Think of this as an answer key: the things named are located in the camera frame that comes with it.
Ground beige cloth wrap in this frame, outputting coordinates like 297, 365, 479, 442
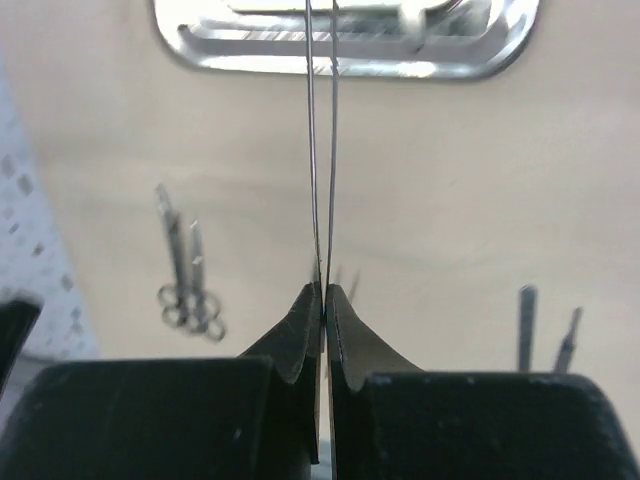
0, 0, 640, 381

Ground steel forceps with rings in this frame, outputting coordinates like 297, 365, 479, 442
155, 185, 202, 336

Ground steel surgical scissors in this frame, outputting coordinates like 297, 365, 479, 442
153, 183, 201, 331
187, 220, 227, 343

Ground steel scalpel handle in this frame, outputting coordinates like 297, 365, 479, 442
517, 285, 537, 372
552, 307, 583, 374

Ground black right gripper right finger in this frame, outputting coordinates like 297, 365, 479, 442
326, 285, 639, 479

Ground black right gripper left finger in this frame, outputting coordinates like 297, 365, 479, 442
1, 283, 321, 479

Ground thin pointed steel tweezers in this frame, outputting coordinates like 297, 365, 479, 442
303, 0, 341, 301

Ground steel instrument tray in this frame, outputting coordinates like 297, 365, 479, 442
150, 1, 541, 81

